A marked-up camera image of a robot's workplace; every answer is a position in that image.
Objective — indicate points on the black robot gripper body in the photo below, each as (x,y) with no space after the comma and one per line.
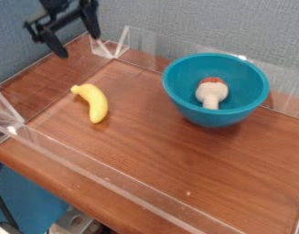
(56,15)

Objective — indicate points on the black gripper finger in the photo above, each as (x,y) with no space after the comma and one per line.
(90,19)
(54,44)

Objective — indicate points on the yellow toy banana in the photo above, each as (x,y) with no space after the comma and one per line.
(96,99)

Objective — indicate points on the blue plastic bowl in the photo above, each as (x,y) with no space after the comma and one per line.
(246,81)

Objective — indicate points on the white red toy mushroom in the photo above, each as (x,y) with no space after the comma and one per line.
(211,92)

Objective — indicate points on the clear acrylic table barrier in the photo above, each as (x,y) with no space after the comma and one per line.
(145,171)

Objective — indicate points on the grey metal bracket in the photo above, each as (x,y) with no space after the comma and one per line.
(74,222)

